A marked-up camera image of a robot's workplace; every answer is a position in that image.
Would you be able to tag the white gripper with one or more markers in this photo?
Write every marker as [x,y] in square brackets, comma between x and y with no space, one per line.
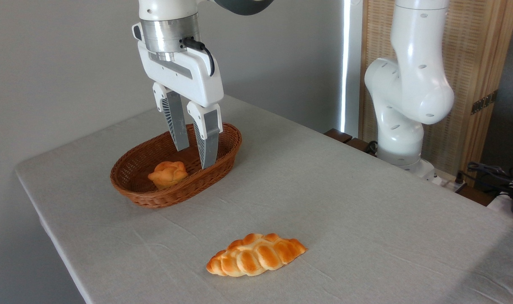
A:
[184,78]

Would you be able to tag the small round bread roll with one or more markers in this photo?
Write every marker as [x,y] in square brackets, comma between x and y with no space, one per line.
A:
[167,174]

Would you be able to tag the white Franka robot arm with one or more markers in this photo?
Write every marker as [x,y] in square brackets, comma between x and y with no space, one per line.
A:
[412,84]

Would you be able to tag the long braided bread loaf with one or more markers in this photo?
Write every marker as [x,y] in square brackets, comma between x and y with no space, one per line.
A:
[256,255]

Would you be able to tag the brown wicker basket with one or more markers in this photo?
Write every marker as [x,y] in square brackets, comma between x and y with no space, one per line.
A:
[155,198]

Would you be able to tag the grey tablecloth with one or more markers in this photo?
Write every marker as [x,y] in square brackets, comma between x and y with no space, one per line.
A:
[366,236]

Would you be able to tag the white power strip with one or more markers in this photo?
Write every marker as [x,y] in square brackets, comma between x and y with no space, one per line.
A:
[446,182]

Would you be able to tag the wooden folding screen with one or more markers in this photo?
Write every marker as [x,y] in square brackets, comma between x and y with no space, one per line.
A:
[471,50]

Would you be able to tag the metal screen hinge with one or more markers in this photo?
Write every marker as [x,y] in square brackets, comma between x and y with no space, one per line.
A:
[484,102]

